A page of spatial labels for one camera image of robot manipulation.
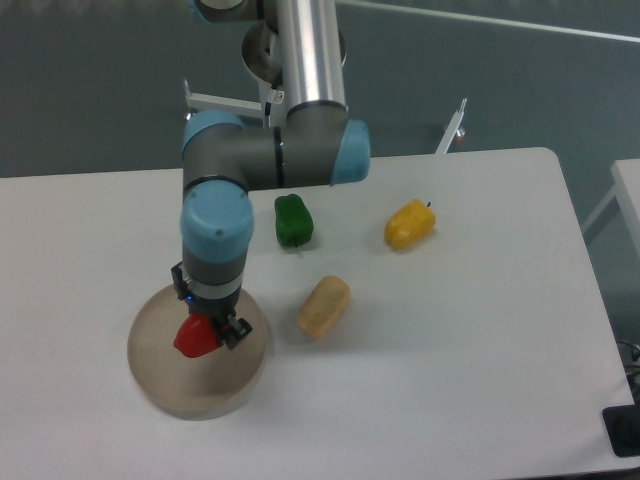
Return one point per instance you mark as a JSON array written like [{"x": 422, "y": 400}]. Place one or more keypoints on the red bell pepper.
[{"x": 196, "y": 337}]

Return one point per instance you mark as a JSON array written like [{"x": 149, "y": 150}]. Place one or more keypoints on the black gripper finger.
[
  {"x": 178, "y": 281},
  {"x": 231, "y": 331}
]

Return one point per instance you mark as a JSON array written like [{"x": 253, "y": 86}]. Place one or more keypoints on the round beige plate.
[{"x": 207, "y": 387}]

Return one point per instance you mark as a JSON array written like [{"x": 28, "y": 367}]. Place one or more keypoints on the beige bread loaf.
[{"x": 323, "y": 307}]

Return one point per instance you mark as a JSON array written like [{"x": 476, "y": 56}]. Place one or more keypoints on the white side table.
[{"x": 622, "y": 197}]

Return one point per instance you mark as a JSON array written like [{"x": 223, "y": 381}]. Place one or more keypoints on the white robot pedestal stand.
[{"x": 261, "y": 56}]

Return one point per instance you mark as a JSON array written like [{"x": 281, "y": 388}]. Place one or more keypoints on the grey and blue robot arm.
[{"x": 315, "y": 143}]

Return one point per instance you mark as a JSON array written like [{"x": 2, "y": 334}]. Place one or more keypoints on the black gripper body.
[{"x": 222, "y": 310}]

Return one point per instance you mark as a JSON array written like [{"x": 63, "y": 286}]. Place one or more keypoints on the green bell pepper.
[{"x": 293, "y": 222}]

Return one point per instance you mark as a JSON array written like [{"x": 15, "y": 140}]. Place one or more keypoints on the yellow bell pepper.
[{"x": 410, "y": 224}]

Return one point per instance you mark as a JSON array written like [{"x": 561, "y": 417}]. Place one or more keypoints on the black box at table edge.
[{"x": 622, "y": 426}]

